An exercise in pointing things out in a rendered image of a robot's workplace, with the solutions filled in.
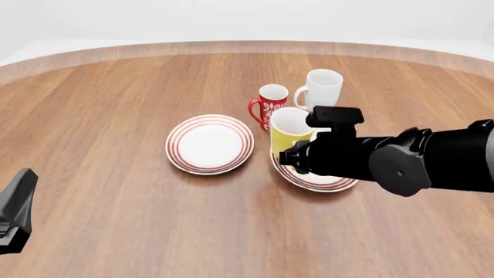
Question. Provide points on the yellow and white mug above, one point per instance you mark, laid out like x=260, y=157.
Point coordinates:
x=285, y=136

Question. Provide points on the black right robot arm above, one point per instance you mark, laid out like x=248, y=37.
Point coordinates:
x=401, y=162

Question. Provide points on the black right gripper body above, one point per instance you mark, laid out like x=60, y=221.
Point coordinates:
x=295, y=155

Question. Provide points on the red patterned mug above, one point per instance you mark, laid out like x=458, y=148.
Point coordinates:
x=274, y=107

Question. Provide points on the white plate with red rings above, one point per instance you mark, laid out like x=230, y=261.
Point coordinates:
x=210, y=144
x=308, y=182

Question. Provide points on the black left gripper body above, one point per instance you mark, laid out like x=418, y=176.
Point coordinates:
x=11, y=240

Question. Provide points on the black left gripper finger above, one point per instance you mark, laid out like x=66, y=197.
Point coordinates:
x=19, y=199

